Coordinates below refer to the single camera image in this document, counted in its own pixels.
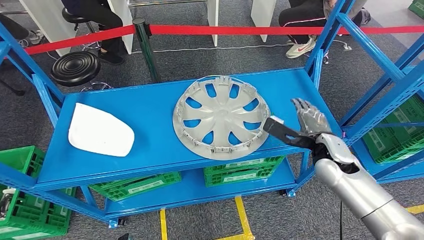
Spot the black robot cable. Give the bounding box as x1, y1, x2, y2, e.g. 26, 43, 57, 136
337, 200, 344, 240

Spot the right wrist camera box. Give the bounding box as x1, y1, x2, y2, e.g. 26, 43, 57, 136
262, 115, 317, 151

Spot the green open plastic crate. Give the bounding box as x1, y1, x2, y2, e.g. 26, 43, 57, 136
0, 145, 77, 233

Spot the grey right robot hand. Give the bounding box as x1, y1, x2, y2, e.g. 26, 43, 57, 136
291, 97, 333, 137

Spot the white cable bundle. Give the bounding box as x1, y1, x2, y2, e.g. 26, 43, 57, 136
0, 188, 16, 220

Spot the black office chair base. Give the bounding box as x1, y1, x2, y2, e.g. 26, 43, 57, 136
0, 59, 27, 97

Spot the red barrier belt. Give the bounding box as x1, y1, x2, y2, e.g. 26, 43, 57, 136
24, 24, 137, 56
149, 24, 424, 36

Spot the white floor cable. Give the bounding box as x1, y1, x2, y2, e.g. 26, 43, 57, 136
130, 39, 352, 55

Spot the person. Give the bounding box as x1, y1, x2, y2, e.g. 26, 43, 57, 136
0, 14, 45, 46
61, 0, 128, 65
278, 0, 373, 60

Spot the yellow floor tape line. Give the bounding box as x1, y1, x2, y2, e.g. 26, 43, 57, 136
405, 204, 424, 215

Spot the silver wheel hubcap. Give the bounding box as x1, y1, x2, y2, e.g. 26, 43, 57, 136
172, 75, 273, 162

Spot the yellow floor tape square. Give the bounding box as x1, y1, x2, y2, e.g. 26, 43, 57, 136
159, 196, 256, 240

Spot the white plastic mirror cover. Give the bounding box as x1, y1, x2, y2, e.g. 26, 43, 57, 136
67, 102, 136, 158

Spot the black ribbed round stool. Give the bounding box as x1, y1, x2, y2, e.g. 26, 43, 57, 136
50, 51, 114, 94

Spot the white desk panel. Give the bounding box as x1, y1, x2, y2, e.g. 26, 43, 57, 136
250, 0, 277, 43
18, 0, 79, 57
106, 0, 134, 55
206, 0, 220, 47

